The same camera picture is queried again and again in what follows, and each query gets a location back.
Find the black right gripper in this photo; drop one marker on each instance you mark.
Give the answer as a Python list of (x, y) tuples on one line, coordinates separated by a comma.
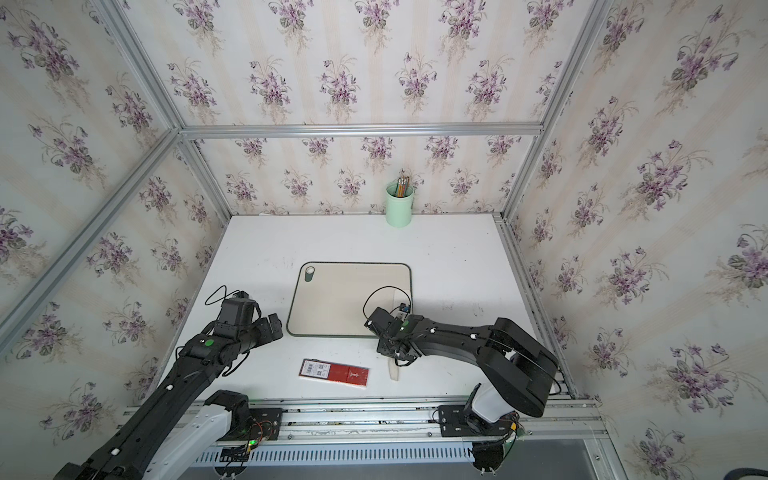
[(380, 349)]

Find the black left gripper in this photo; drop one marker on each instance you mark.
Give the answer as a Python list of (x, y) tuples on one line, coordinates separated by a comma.
[(266, 335)]

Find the beige green-rimmed cutting board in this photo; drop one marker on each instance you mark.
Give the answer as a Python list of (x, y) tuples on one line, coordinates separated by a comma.
[(333, 299)]

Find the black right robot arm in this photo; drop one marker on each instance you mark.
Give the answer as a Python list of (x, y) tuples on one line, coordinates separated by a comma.
[(520, 372)]

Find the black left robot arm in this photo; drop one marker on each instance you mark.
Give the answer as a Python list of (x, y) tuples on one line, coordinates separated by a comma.
[(128, 453)]

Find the red rectangular box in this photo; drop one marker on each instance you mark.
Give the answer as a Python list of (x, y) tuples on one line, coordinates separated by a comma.
[(313, 369)]

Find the mint green utensil cup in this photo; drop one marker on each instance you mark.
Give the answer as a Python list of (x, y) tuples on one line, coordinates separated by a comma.
[(398, 209)]

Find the wooden chopsticks in cup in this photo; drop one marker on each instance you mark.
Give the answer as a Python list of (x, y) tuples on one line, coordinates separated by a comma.
[(402, 186)]

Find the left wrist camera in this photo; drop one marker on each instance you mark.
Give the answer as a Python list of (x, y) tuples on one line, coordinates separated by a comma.
[(239, 309)]

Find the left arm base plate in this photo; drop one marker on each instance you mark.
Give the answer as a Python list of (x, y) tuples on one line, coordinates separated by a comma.
[(246, 422)]

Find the aluminium front rail frame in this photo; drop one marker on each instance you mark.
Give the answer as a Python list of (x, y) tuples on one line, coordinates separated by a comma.
[(378, 433)]

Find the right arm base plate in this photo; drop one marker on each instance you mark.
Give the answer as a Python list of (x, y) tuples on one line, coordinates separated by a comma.
[(484, 414)]

